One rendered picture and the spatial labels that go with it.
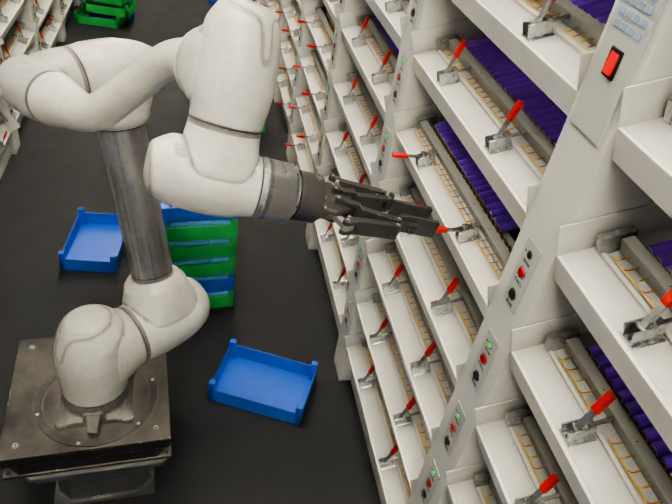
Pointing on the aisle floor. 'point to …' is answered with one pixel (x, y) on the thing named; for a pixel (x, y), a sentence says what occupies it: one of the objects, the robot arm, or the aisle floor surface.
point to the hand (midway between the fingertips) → (413, 218)
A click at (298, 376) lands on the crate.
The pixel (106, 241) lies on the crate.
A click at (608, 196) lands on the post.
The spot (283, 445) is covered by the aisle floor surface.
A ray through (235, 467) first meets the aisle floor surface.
